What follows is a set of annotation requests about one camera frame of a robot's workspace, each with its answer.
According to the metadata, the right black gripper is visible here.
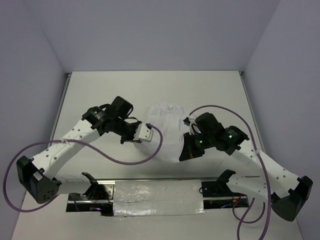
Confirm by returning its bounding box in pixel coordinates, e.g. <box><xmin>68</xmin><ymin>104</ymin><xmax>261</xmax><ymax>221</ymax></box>
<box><xmin>179</xmin><ymin>130</ymin><xmax>214</xmax><ymax>161</ymax></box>

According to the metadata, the white long sleeve shirt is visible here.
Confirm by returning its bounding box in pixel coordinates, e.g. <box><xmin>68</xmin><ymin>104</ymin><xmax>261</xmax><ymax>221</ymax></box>
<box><xmin>146</xmin><ymin>102</ymin><xmax>188</xmax><ymax>164</ymax></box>

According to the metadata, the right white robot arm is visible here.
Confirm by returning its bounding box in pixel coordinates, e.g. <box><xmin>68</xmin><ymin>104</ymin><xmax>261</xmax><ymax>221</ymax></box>
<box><xmin>179</xmin><ymin>112</ymin><xmax>313</xmax><ymax>222</ymax></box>

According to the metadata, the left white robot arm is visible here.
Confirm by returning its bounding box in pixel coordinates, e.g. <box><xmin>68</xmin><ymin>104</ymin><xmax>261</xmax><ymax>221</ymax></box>
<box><xmin>16</xmin><ymin>96</ymin><xmax>150</xmax><ymax>204</ymax></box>

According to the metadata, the silver foil tape sheet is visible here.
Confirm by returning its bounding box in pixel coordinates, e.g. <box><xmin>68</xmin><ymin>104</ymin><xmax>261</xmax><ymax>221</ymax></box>
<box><xmin>112</xmin><ymin>180</ymin><xmax>205</xmax><ymax>217</ymax></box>

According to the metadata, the white foam front board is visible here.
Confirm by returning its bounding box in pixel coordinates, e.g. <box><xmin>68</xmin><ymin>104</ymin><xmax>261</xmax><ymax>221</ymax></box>
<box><xmin>9</xmin><ymin>176</ymin><xmax>305</xmax><ymax>240</ymax></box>

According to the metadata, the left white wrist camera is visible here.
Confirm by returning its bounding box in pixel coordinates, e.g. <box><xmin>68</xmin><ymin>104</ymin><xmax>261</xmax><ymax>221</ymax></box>
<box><xmin>133</xmin><ymin>122</ymin><xmax>154</xmax><ymax>143</ymax></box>

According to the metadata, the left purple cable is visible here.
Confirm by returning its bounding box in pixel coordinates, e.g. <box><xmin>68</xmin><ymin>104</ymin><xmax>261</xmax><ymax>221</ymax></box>
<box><xmin>2</xmin><ymin>123</ymin><xmax>164</xmax><ymax>213</ymax></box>

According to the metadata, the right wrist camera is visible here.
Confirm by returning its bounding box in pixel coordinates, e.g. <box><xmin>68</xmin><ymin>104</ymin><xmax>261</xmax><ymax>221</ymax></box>
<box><xmin>183</xmin><ymin>117</ymin><xmax>199</xmax><ymax>135</ymax></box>

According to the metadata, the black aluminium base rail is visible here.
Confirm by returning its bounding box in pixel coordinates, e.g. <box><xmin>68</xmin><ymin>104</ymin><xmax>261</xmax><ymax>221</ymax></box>
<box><xmin>66</xmin><ymin>179</ymin><xmax>249</xmax><ymax>217</ymax></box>

